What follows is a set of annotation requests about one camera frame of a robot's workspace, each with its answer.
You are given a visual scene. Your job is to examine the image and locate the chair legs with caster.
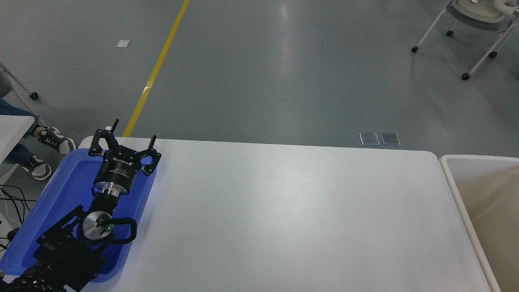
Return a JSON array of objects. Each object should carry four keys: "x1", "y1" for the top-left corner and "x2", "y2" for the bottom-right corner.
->
[{"x1": 0, "y1": 63, "x2": 46, "y2": 125}]

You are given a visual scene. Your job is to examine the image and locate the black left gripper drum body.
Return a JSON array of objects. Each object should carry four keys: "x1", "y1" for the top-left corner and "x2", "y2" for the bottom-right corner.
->
[{"x1": 94, "y1": 148, "x2": 143, "y2": 190}]

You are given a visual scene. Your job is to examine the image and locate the seated person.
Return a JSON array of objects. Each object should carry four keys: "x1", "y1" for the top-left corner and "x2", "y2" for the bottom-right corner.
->
[{"x1": 0, "y1": 71, "x2": 77, "y2": 181}]

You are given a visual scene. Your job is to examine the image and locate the black floor cables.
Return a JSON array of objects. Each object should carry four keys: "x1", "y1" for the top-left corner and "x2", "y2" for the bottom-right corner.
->
[{"x1": 0, "y1": 185, "x2": 31, "y2": 251}]

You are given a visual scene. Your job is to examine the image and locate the blue plastic tray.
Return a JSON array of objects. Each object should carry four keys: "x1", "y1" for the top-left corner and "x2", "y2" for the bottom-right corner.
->
[{"x1": 0, "y1": 148, "x2": 158, "y2": 283}]

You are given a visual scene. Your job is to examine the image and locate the white side table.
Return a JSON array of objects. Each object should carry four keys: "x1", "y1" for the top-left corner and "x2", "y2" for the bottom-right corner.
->
[{"x1": 0, "y1": 115, "x2": 36, "y2": 184}]

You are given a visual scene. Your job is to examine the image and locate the metal floor plate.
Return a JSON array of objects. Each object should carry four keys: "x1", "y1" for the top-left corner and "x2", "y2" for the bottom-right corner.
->
[
  {"x1": 359, "y1": 132, "x2": 380, "y2": 147},
  {"x1": 380, "y1": 132, "x2": 401, "y2": 147}
]

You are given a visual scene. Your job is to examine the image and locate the white wheeled chair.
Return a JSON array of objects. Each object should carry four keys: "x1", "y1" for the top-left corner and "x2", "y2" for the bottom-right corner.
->
[{"x1": 411, "y1": 0, "x2": 519, "y2": 81}]

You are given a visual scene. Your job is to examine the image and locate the large pale dustbin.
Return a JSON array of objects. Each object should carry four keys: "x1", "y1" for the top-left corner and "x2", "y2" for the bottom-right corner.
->
[{"x1": 440, "y1": 155, "x2": 519, "y2": 292}]

